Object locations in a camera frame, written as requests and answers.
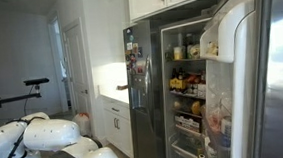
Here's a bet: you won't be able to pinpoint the translucent door dairy compartment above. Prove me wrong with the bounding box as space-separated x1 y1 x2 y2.
197 22 222 63

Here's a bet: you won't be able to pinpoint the refrigerator body with shelves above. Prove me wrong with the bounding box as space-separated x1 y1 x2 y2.
149 2 235 158

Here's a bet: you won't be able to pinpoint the stainless freezer door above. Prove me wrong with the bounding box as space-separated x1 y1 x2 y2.
121 19 171 158

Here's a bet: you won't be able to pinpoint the red food pack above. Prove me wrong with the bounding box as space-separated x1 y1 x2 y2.
184 72 207 86

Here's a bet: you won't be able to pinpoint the white panel room door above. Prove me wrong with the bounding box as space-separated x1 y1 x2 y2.
61 17 96 138

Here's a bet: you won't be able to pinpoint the narrow white cabinet door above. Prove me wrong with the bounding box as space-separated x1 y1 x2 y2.
128 0 169 23

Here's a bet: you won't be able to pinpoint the open refrigerator door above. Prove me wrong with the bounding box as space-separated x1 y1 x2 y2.
194 0 283 158

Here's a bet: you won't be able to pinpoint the red photo magnet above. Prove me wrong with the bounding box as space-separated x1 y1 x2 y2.
135 63 146 74

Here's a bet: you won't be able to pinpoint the water ice dispenser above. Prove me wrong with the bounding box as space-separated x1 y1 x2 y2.
129 72 151 116

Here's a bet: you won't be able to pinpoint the colourful figure magnet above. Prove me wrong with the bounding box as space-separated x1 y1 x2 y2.
128 52 139 71

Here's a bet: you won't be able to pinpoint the dark photo magnet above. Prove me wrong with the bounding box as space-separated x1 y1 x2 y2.
136 46 144 59

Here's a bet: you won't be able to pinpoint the tan rectangular magnet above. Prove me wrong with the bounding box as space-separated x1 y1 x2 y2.
132 42 140 55

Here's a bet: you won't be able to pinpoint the brown beer bottle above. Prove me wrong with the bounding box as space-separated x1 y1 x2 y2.
177 66 187 80
170 68 179 81

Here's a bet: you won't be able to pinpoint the dark green produce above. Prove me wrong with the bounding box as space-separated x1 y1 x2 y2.
165 50 174 62

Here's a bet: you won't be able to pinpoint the yellow beer carton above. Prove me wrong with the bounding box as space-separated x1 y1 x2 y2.
169 77 187 92

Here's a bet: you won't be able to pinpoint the pale round fruit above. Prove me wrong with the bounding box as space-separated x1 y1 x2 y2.
172 99 183 111

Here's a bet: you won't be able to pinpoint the yellow tub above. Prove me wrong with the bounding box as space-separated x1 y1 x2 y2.
172 45 185 62

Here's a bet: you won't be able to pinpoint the pale bagged food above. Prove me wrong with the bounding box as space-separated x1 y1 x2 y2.
187 43 202 61

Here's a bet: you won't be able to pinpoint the white base cabinet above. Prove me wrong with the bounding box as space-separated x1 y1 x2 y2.
99 92 135 158

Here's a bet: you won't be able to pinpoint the white food boxes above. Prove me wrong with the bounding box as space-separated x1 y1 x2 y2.
185 83 208 100

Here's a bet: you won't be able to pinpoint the dark jar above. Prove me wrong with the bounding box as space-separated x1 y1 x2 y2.
182 32 195 48

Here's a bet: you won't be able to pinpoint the yellow orange food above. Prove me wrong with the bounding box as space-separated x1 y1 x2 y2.
190 100 203 117

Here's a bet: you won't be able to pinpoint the printed cardboard carton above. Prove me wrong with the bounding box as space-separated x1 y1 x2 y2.
174 113 202 135

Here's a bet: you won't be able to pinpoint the white trash bag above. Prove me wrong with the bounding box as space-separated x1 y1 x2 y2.
72 112 93 139

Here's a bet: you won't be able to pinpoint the pale butter block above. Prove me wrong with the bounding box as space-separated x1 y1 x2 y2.
205 41 220 57

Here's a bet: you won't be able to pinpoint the clear crisper drawer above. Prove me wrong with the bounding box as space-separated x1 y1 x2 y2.
169 131 205 158

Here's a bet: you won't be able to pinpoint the pink food bag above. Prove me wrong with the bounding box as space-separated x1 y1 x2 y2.
207 112 224 135

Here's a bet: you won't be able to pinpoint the curved steel door handle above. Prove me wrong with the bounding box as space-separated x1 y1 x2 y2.
142 54 158 133

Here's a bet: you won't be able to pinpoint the brown handle on counter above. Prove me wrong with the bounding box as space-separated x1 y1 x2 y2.
116 84 130 92

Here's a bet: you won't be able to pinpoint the black stereo camera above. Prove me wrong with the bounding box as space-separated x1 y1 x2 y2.
22 76 51 87

